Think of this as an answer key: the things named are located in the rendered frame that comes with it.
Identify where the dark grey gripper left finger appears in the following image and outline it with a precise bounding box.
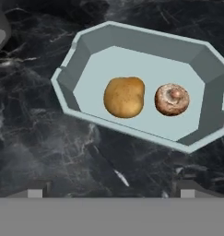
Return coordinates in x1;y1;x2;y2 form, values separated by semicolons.
6;180;53;199

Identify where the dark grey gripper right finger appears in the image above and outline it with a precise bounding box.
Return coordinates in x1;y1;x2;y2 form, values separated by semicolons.
171;180;224;199

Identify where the pale blue tupperware container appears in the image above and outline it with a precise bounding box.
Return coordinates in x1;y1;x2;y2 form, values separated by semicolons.
50;20;224;155

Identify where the brown mushroom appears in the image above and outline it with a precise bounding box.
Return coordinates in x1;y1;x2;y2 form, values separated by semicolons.
154;83;191;117

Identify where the brown potato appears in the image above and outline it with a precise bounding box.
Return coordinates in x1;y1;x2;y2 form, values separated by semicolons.
103;76;147;119

